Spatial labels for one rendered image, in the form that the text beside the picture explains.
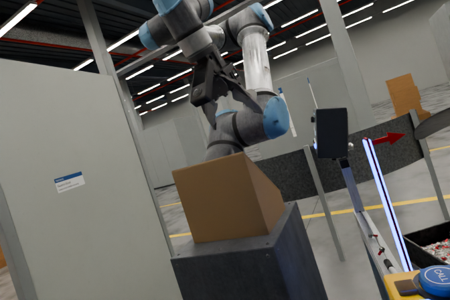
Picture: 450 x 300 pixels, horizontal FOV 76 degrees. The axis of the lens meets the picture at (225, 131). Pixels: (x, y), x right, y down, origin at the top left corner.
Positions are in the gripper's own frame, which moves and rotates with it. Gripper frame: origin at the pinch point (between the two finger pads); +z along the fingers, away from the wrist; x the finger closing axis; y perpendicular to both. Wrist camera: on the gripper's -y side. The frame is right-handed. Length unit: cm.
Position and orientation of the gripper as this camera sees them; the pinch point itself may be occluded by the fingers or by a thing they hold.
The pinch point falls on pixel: (237, 124)
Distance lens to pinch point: 73.5
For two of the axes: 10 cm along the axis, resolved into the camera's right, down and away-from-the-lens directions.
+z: 4.9, 8.1, 3.1
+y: 3.7, -5.2, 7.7
